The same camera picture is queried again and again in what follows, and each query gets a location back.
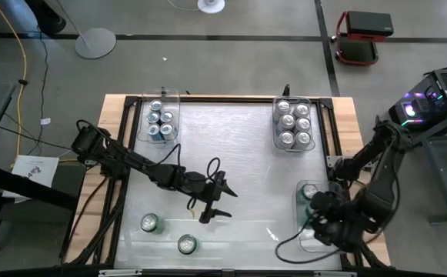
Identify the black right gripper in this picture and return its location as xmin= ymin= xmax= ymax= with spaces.
xmin=309 ymin=193 xmax=368 ymax=252

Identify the red and black step stool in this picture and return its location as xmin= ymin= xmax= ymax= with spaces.
xmin=330 ymin=10 xmax=395 ymax=67

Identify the black metal stand frame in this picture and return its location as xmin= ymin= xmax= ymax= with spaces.
xmin=0 ymin=160 xmax=80 ymax=255

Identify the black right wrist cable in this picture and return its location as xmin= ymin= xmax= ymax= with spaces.
xmin=275 ymin=225 xmax=343 ymax=265

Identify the clear plastic bin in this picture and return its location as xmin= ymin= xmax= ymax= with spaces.
xmin=136 ymin=88 xmax=182 ymax=149
xmin=268 ymin=95 xmax=316 ymax=152
xmin=295 ymin=179 xmax=353 ymax=255

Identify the black bar with silver brackets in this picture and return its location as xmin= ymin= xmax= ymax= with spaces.
xmin=0 ymin=263 xmax=447 ymax=277

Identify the white round fan base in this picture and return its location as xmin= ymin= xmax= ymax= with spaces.
xmin=197 ymin=0 xmax=226 ymax=15

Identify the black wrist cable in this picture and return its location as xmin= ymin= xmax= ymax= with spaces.
xmin=275 ymin=225 xmax=343 ymax=265
xmin=205 ymin=156 xmax=222 ymax=184

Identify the person's leg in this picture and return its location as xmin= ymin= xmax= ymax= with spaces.
xmin=0 ymin=0 xmax=67 ymax=35

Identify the yellow cable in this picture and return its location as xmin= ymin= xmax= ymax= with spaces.
xmin=0 ymin=0 xmax=29 ymax=157

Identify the white printed paper sheet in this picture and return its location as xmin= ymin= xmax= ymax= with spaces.
xmin=2 ymin=154 xmax=61 ymax=204

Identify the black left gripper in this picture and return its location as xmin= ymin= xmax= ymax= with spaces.
xmin=183 ymin=170 xmax=239 ymax=225

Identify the thin white floor cable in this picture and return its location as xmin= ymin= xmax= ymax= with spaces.
xmin=166 ymin=0 xmax=200 ymax=12

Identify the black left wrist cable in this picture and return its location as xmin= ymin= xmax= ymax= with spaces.
xmin=205 ymin=156 xmax=222 ymax=184

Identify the black aluminium table frame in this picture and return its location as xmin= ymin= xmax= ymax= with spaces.
xmin=59 ymin=94 xmax=392 ymax=270

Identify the white glossy table sheet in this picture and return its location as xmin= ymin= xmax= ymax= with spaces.
xmin=113 ymin=100 xmax=343 ymax=270

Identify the thin black floor cable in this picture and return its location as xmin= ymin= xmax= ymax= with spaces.
xmin=34 ymin=25 xmax=51 ymax=155

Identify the gray round floor stand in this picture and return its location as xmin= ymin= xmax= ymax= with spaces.
xmin=53 ymin=0 xmax=117 ymax=60

